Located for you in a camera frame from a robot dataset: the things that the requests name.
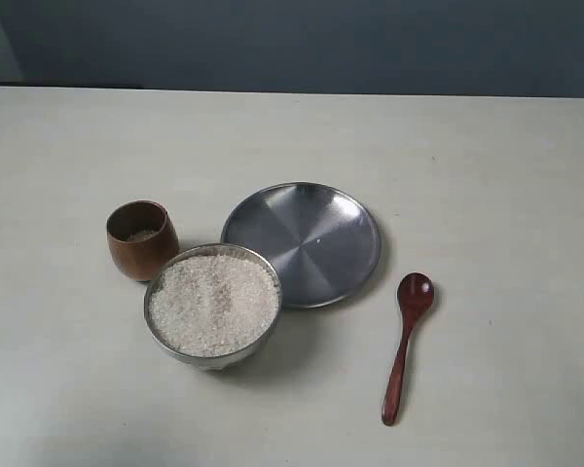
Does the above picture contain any dark red wooden spoon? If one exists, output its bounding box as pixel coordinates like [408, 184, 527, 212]
[382, 272, 434, 426]

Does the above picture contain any steel bowl of rice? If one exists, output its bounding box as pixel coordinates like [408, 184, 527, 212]
[143, 243, 282, 371]

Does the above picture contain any brown wooden cup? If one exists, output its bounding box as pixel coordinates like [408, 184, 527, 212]
[106, 200, 179, 282]

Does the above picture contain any round steel plate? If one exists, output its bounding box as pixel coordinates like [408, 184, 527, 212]
[220, 182, 382, 309]

